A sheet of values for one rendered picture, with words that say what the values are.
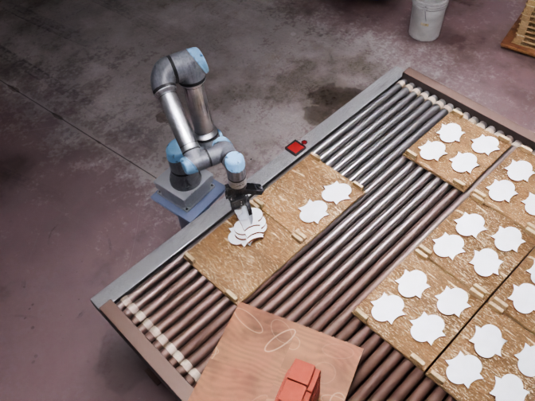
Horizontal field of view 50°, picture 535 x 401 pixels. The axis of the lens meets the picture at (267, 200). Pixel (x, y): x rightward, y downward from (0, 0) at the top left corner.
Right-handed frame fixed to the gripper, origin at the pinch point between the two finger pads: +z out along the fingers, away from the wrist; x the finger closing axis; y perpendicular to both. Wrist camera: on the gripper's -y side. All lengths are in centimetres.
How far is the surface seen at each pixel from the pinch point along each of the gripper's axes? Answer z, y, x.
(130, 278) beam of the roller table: 13, 56, 2
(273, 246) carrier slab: 11.0, -5.9, 14.9
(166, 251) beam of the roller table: 13.1, 37.4, -4.4
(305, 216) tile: 9.9, -25.1, 7.2
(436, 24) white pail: 88, -236, -176
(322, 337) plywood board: 1, -3, 66
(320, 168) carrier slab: 11.0, -44.9, -16.7
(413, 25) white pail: 92, -223, -189
